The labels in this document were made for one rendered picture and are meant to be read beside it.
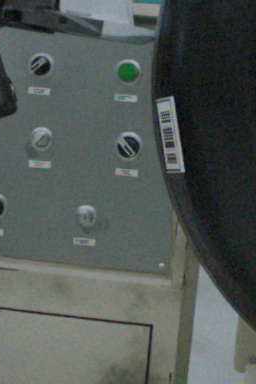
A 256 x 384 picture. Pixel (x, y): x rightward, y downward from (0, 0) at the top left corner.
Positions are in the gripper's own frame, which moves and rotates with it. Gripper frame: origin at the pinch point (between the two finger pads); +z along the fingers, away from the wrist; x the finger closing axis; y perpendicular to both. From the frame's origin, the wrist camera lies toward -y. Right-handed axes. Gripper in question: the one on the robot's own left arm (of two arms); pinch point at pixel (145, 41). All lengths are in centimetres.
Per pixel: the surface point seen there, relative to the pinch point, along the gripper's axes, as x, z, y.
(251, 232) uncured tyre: -11.8, 12.5, -13.7
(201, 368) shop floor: 411, 6, -118
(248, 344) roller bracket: 22.8, 15.0, -29.3
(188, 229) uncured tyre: -7.8, 7.4, -14.8
